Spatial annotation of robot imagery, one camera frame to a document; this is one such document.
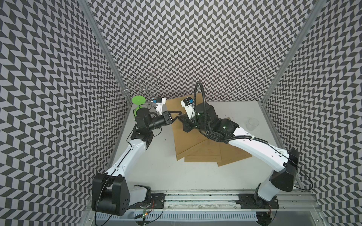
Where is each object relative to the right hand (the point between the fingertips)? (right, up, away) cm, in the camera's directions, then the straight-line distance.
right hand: (179, 120), depth 69 cm
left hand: (+1, +3, +2) cm, 4 cm away
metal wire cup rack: (-19, +18, +10) cm, 28 cm away
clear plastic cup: (+50, -4, +31) cm, 59 cm away
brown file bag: (+18, -21, +22) cm, 36 cm away
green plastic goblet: (-24, +11, +9) cm, 28 cm away
